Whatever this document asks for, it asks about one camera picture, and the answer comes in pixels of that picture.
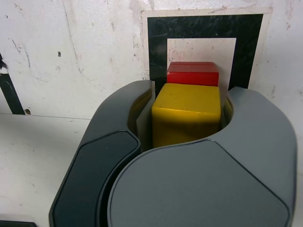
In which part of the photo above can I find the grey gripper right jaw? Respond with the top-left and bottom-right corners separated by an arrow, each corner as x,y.
107,86 -> 298,227

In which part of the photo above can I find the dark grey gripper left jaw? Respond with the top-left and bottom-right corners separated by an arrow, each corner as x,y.
48,79 -> 157,227

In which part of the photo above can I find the yellow cube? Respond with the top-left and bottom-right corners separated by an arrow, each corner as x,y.
151,83 -> 222,149

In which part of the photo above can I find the red cube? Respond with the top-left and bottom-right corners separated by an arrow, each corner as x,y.
167,61 -> 220,86

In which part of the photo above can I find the black tape square outline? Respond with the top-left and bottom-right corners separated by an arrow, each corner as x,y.
146,13 -> 265,89

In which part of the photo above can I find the black tape strip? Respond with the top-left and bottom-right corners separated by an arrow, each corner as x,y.
0,53 -> 26,116

